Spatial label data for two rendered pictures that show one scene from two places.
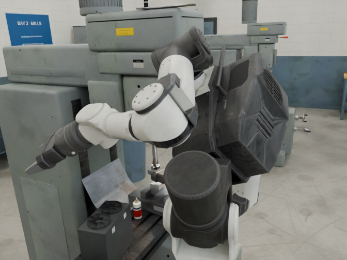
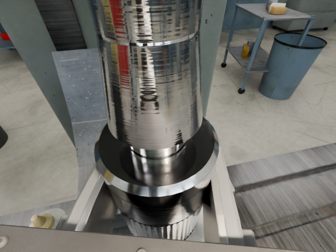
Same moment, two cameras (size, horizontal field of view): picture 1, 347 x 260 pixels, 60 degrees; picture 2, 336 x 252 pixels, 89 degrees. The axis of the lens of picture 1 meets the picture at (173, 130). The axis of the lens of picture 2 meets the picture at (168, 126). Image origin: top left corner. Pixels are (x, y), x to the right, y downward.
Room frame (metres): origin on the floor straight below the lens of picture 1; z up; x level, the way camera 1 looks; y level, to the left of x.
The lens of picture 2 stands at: (1.39, 0.06, 1.21)
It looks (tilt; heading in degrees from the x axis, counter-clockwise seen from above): 43 degrees down; 49
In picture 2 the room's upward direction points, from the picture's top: 1 degrees counter-clockwise
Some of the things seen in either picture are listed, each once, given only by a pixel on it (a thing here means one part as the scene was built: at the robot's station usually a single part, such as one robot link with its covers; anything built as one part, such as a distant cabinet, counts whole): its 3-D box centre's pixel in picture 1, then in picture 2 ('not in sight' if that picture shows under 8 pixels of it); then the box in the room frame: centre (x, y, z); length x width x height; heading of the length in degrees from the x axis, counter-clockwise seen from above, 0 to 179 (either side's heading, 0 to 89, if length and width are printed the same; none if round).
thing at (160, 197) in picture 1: (167, 193); not in sight; (1.40, 0.04, 1.01); 0.15 x 0.06 x 0.04; 149
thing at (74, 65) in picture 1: (70, 64); not in sight; (1.65, 0.54, 1.66); 0.80 x 0.23 x 0.20; 62
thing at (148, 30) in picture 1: (144, 30); not in sight; (1.42, 0.11, 1.81); 0.47 x 0.26 x 0.16; 62
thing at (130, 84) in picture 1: (151, 106); not in sight; (1.42, 0.10, 1.47); 0.21 x 0.19 x 0.32; 152
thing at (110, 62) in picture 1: (141, 61); not in sight; (1.44, 0.13, 1.68); 0.34 x 0.24 x 0.10; 62
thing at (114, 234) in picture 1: (107, 233); not in sight; (1.07, 0.29, 1.02); 0.22 x 0.12 x 0.20; 162
